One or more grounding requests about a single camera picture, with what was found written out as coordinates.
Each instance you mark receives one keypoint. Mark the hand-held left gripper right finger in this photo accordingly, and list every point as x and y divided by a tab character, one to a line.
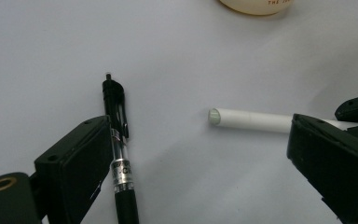
332	161

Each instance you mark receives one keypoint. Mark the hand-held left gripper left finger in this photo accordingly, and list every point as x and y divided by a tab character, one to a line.
74	171

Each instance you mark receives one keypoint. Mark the black retractable pen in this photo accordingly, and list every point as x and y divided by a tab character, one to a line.
126	202

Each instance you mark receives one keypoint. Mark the white pen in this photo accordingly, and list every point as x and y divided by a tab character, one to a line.
251	119

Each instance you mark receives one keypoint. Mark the cream round cup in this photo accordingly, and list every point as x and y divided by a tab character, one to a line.
256	6

